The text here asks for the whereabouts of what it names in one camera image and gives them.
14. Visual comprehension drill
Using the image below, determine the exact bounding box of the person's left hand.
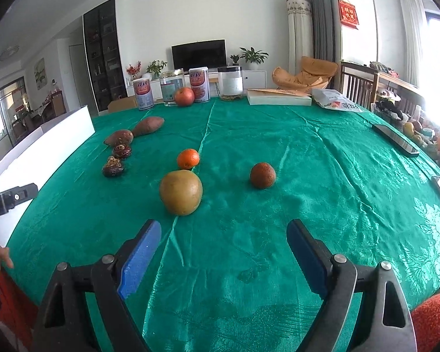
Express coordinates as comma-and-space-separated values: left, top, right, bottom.
0, 245, 14, 280

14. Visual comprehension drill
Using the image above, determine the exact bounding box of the short dark sweet potato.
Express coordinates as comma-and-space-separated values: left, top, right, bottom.
104, 129, 134, 146

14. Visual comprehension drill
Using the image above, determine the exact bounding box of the brown-yellow pear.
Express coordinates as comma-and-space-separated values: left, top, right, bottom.
159, 170, 203, 216

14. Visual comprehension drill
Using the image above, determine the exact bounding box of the white plastic bag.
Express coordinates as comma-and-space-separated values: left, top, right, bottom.
311, 88, 363, 112

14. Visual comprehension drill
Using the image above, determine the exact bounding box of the covered standing air conditioner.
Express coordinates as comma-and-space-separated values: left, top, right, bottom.
287, 0, 314, 72

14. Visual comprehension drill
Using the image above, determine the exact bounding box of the brown dried date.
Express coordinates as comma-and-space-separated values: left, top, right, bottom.
102, 156, 126, 177
112, 144, 133, 160

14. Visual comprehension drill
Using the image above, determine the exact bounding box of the white board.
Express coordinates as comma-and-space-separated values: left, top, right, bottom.
0, 105, 96, 239

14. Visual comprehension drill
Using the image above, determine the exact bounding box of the grey curtain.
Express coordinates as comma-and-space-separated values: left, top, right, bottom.
299, 0, 340, 64

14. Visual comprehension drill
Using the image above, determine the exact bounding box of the orange lounge chair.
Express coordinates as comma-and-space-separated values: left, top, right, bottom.
272, 56, 340, 93

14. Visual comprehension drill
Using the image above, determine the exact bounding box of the red apple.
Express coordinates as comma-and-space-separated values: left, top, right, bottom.
174, 87, 196, 108

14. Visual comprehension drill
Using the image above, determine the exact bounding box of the brown cardboard box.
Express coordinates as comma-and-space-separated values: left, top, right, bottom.
107, 98, 138, 114

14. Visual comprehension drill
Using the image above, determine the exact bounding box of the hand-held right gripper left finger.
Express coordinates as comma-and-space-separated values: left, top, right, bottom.
31, 219, 163, 352

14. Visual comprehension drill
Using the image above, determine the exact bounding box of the long sweet potato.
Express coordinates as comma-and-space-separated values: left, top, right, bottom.
132, 116, 165, 137

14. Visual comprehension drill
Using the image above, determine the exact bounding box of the pile of colourful toys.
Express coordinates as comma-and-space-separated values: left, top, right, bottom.
401, 112, 440, 180

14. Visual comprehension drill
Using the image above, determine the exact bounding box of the black television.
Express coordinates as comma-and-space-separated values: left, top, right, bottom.
171, 40, 227, 70

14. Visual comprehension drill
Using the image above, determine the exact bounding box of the dark glass display cabinet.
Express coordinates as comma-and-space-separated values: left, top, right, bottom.
83, 0, 127, 112

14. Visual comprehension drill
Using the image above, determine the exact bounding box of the framed wall painting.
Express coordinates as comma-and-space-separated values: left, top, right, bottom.
34, 57, 47, 89

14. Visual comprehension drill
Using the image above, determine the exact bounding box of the red fuzzy clothing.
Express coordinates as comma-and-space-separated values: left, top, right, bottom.
411, 292, 440, 352
0, 269, 42, 340

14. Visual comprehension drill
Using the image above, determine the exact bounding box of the white sheer curtain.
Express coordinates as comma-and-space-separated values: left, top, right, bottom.
399, 0, 427, 87

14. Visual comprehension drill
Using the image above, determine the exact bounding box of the dark wooden chair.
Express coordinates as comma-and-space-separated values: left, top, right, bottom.
340, 62, 377, 110

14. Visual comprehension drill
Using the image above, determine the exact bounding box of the clear glass jar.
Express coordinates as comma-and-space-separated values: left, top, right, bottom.
159, 70, 185, 107

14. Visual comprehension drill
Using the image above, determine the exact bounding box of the flat pale book box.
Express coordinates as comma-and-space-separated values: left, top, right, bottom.
246, 89, 313, 106

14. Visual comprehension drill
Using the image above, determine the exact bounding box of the red wall hanging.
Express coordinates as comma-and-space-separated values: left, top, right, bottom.
338, 0, 360, 30

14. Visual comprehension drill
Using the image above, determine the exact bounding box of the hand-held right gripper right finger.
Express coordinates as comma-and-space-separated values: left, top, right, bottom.
286, 219, 417, 352

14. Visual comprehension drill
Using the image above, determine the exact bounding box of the leafy green potted plant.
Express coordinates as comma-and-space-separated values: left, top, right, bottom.
147, 60, 168, 80

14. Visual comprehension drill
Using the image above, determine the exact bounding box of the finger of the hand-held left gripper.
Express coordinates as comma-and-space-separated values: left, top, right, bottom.
2, 183, 39, 210

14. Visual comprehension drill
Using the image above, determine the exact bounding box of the large green potted plant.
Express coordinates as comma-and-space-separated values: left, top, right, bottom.
240, 47, 269, 70

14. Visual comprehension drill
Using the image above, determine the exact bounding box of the small orange mandarin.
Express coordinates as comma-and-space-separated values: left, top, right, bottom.
177, 148, 200, 170

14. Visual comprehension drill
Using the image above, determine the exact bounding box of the short red-label tin can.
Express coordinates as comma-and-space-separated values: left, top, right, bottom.
133, 78, 155, 111

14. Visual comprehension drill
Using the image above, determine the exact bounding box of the white television cabinet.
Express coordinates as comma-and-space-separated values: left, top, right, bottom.
205, 69, 267, 93

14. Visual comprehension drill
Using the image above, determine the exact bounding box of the green tablecloth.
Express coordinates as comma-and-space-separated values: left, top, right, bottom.
5, 97, 440, 352

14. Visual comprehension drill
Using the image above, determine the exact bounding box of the dark red-brown round fruit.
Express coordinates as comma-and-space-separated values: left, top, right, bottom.
250, 162, 277, 190

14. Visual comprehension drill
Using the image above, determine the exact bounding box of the black smartphone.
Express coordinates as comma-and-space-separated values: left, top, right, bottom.
372, 123, 420, 158

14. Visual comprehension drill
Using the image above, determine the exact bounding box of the black-lid plastic jar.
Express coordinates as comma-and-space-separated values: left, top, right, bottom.
217, 66, 244, 101

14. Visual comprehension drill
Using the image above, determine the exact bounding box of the tall red-label tin can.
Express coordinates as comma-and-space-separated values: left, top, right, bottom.
189, 67, 211, 103

